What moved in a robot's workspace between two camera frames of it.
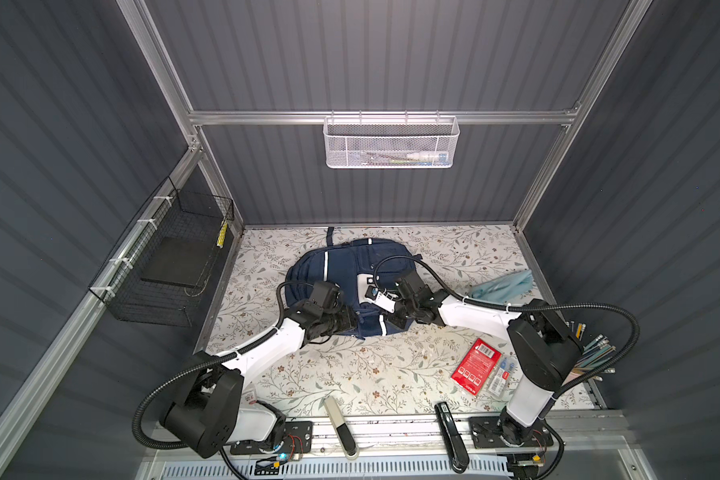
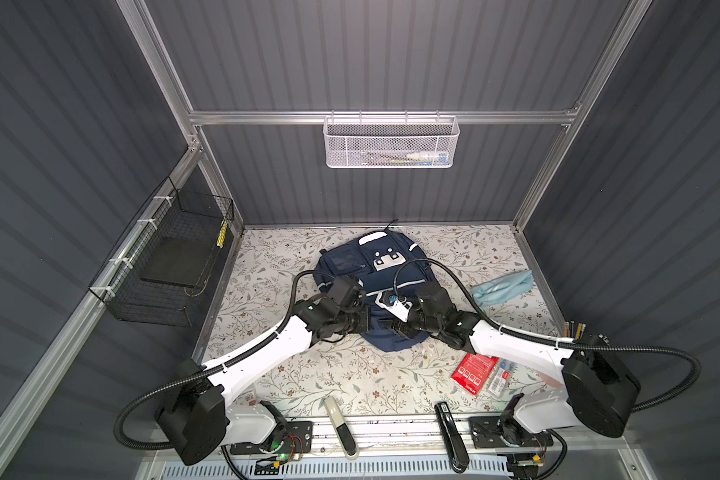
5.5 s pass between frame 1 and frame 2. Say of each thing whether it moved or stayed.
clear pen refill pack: stayed
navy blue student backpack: moved
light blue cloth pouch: stayed
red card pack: stayed
